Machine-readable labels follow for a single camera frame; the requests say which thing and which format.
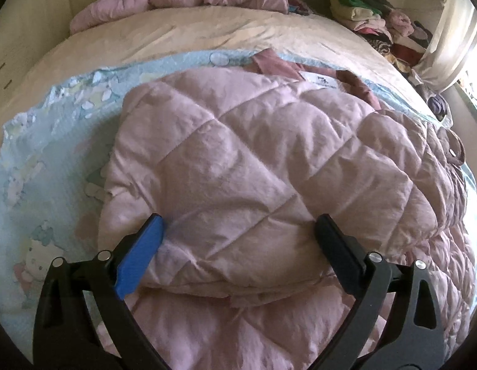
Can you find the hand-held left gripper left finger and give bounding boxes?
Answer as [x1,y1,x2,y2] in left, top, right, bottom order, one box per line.
[32,213,165,370]

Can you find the pile of folded clothes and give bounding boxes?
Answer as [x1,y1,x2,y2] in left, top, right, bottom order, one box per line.
[329,0,434,71]

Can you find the light blue printed blanket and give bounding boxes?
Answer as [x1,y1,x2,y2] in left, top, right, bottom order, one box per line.
[0,51,477,355]

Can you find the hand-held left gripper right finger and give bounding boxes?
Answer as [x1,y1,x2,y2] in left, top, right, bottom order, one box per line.
[313,213,444,370]

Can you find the plastic bag of clothes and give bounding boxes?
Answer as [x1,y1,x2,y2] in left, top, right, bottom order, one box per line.
[410,69,455,129]

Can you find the dark patterned cloth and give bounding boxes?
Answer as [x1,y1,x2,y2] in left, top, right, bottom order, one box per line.
[287,0,313,17]

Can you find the cream curtain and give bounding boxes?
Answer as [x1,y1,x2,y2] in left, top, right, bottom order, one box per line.
[414,0,477,94]

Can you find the pink quilted jacket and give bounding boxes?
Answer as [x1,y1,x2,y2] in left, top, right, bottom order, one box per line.
[98,48,477,370]

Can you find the cream wardrobe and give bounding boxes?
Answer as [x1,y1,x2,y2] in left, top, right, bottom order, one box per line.
[0,0,90,101]

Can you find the bed with beige sheet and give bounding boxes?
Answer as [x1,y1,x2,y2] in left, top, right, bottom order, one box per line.
[0,5,477,355]

